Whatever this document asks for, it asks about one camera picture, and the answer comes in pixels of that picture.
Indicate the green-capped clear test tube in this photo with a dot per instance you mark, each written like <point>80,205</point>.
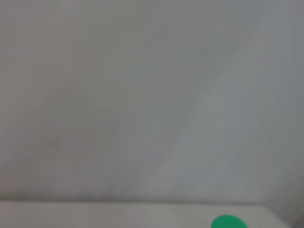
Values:
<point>228,222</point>

